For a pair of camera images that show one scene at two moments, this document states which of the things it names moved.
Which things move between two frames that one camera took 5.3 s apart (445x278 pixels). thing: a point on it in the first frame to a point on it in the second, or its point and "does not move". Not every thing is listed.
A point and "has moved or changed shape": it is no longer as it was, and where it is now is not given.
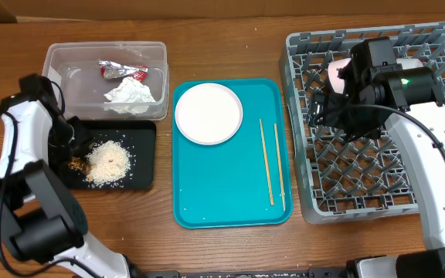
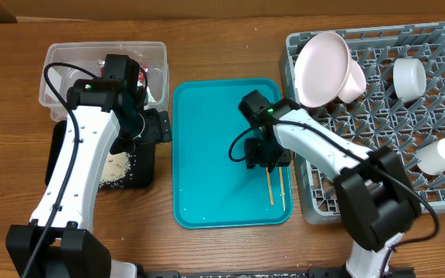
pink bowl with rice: x=337 y=83 has moved or changed shape
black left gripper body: x=68 y=137 to x=152 y=126
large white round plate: x=208 y=113 to x=322 y=69
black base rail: x=314 y=272 does not move
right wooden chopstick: x=280 y=171 does not move
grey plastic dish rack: x=337 y=177 does not move
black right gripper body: x=356 y=121 to x=266 y=152
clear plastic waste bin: x=111 y=80 does not move
